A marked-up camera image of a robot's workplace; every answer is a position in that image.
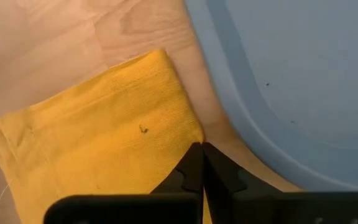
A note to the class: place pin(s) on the blue plastic tray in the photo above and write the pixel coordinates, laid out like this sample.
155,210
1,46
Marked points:
306,77

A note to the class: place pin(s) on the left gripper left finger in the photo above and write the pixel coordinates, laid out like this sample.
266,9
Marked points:
191,174

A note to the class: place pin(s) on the yellow cloth napkin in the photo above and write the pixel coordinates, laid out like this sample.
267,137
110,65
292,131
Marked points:
104,130

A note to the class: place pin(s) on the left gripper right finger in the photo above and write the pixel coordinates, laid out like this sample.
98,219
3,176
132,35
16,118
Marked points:
219,177

